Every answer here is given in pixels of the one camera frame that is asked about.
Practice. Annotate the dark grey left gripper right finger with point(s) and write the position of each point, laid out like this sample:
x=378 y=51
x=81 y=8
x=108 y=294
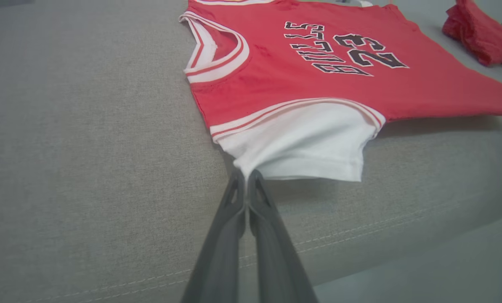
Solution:
x=276 y=256

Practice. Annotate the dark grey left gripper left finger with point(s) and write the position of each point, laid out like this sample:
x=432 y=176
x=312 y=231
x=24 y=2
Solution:
x=217 y=252

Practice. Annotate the red Bulls basketball jersey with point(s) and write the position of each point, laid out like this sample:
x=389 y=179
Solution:
x=309 y=84

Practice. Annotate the red shorts with white stripe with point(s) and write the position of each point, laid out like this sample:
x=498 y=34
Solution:
x=482 y=33

